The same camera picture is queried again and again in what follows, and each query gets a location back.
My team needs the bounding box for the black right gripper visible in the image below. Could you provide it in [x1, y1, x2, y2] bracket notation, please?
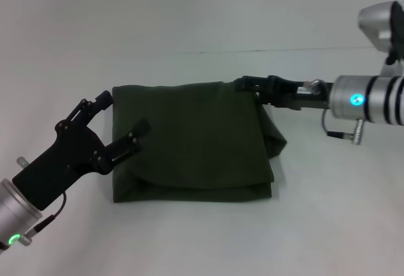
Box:
[233, 74, 335, 112]

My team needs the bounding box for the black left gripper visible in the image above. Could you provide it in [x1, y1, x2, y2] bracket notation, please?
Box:
[11, 90, 152, 212]

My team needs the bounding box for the right arm cable connector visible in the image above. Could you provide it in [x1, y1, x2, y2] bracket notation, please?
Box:
[321, 111, 367, 146]

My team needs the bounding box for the dark green shirt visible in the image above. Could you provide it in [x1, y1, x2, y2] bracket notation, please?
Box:
[112, 81, 288, 204]

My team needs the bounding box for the small silver round plug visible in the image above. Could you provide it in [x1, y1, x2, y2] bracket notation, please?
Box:
[16, 155, 31, 170]

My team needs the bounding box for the silver black-faced housing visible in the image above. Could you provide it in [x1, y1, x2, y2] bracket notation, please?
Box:
[357, 0, 404, 78]

